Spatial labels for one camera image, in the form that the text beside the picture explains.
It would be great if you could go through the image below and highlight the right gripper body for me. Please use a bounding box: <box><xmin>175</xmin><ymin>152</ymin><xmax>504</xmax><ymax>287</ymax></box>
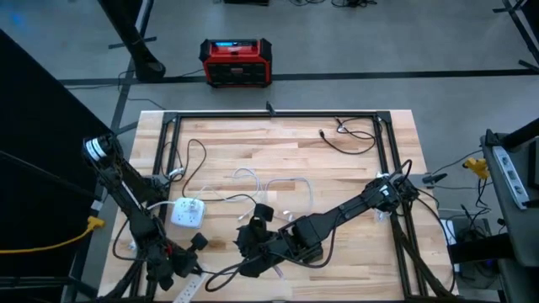
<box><xmin>253</xmin><ymin>203</ymin><xmax>291</xmax><ymax>277</ymax></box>

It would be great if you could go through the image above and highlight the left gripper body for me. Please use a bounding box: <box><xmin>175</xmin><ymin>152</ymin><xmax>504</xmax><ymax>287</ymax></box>
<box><xmin>159</xmin><ymin>246</ymin><xmax>199</xmax><ymax>279</ymax></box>

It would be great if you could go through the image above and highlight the white power strip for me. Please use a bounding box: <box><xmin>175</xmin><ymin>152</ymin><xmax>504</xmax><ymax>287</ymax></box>
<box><xmin>172</xmin><ymin>272</ymin><xmax>211</xmax><ymax>303</ymax></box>

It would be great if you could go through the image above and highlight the white USB charging hub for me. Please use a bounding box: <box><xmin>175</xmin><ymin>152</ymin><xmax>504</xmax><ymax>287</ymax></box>
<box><xmin>169</xmin><ymin>197</ymin><xmax>207</xmax><ymax>230</ymax></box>

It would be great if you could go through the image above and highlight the lavender braided USB cable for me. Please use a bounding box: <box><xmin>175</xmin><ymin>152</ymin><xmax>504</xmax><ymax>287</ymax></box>
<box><xmin>263</xmin><ymin>175</ymin><xmax>316</xmax><ymax>223</ymax></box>

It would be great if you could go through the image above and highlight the black braided USB cable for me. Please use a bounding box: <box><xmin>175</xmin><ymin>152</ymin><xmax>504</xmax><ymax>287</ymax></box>
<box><xmin>159</xmin><ymin>138</ymin><xmax>260</xmax><ymax>293</ymax></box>

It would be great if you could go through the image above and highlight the black clamp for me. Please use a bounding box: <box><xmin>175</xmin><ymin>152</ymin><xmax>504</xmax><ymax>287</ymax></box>
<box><xmin>420</xmin><ymin>171</ymin><xmax>449</xmax><ymax>185</ymax></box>

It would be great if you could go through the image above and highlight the red and black jobsite radio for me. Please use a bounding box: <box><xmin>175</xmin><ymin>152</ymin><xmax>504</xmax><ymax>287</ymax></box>
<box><xmin>197</xmin><ymin>37</ymin><xmax>273</xmax><ymax>89</ymax></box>

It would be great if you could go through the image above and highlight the black stand pole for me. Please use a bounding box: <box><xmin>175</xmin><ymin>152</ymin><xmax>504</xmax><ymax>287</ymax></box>
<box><xmin>95</xmin><ymin>0</ymin><xmax>166</xmax><ymax>84</ymax></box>

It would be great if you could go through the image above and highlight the black curtain partition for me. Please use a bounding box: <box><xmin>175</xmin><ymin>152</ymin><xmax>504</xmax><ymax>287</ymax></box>
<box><xmin>0</xmin><ymin>30</ymin><xmax>115</xmax><ymax>281</ymax></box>

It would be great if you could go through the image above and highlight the yellow plug connector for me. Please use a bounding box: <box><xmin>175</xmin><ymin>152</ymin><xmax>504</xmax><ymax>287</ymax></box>
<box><xmin>462</xmin><ymin>156</ymin><xmax>490</xmax><ymax>179</ymax></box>

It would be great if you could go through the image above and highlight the grey power strip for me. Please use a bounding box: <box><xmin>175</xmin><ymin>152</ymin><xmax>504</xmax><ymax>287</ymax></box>
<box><xmin>491</xmin><ymin>144</ymin><xmax>530</xmax><ymax>210</ymax></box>

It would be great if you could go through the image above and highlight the grey cart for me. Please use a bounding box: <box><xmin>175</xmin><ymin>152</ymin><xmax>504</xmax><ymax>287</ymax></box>
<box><xmin>479</xmin><ymin>117</ymin><xmax>539</xmax><ymax>303</ymax></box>

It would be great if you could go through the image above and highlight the black floor stand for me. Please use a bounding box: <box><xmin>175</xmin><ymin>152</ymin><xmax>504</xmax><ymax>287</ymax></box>
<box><xmin>491</xmin><ymin>0</ymin><xmax>539</xmax><ymax>72</ymax></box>

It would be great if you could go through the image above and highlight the black sleeved cable bundle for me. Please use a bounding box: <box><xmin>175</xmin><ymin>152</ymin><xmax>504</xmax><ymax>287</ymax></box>
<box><xmin>391</xmin><ymin>222</ymin><xmax>458</xmax><ymax>302</ymax></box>
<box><xmin>99</xmin><ymin>252</ymin><xmax>165</xmax><ymax>303</ymax></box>

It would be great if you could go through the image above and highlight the yellow extension cable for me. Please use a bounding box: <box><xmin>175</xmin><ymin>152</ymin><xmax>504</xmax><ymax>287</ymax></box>
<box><xmin>0</xmin><ymin>215</ymin><xmax>106</xmax><ymax>256</ymax></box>

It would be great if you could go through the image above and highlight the black aluminium table frame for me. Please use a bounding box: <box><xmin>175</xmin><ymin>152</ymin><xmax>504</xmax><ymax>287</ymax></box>
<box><xmin>99</xmin><ymin>109</ymin><xmax>458</xmax><ymax>303</ymax></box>

